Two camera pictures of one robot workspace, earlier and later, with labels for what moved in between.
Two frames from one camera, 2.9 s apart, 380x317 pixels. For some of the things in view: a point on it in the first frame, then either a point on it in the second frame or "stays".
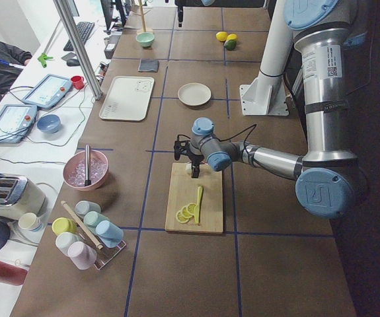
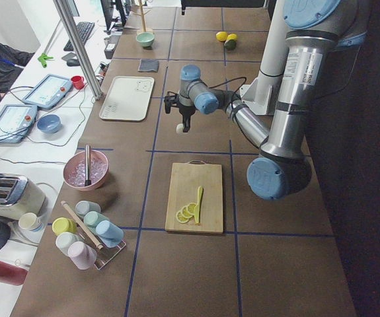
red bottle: [1, 271] stays
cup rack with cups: [90, 238] stays
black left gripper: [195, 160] → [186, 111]
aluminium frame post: [78, 47] stays
